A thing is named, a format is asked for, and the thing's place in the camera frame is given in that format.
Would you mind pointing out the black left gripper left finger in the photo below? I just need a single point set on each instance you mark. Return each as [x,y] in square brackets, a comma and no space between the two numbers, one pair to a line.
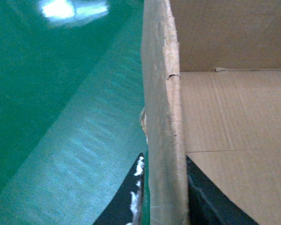
[126,206]

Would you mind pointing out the brown cardboard box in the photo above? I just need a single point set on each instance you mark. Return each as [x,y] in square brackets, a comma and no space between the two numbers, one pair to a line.
[212,87]

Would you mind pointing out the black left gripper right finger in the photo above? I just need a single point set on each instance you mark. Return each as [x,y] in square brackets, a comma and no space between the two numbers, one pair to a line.
[208,205]

